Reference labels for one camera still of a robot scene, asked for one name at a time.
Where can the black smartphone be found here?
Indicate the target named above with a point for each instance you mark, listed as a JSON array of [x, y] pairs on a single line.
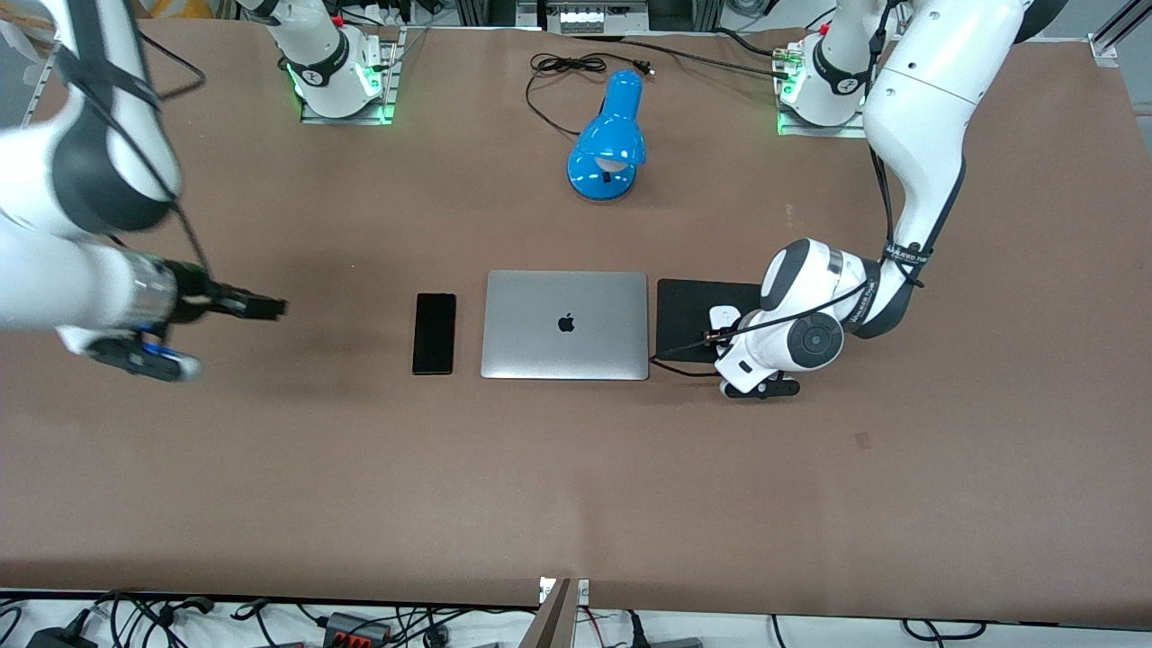
[[434, 333]]

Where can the white computer mouse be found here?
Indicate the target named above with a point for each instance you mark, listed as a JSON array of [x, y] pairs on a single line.
[[724, 317]]

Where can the silver laptop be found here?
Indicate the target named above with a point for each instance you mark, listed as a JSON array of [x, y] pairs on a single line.
[[564, 346]]

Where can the blue desk lamp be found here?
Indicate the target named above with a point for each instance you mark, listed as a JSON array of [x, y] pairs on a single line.
[[605, 148]]

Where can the black box red connectors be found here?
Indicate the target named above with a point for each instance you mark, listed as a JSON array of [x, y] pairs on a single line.
[[355, 628]]

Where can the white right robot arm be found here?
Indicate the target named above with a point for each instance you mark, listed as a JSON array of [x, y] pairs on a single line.
[[54, 279]]

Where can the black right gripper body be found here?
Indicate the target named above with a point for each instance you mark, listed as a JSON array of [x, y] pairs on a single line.
[[196, 297]]

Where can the black power adapter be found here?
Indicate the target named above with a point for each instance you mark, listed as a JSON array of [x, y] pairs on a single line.
[[58, 639]]

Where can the grey power strip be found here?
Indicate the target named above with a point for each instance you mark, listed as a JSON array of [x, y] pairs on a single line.
[[594, 16]]

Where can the white post bracket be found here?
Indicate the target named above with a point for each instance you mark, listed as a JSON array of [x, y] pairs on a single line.
[[582, 590]]

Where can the aluminium frame profile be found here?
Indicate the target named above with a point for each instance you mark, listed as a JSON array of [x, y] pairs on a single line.
[[1116, 31]]

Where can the black mouse pad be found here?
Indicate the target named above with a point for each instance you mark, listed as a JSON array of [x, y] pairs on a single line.
[[684, 315]]

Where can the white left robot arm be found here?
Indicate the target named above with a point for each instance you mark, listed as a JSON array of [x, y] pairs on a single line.
[[927, 108]]

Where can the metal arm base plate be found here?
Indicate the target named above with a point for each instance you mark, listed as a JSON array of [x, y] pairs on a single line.
[[385, 85], [792, 126]]

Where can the wooden camera post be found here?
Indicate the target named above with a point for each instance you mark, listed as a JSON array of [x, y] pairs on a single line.
[[551, 621]]

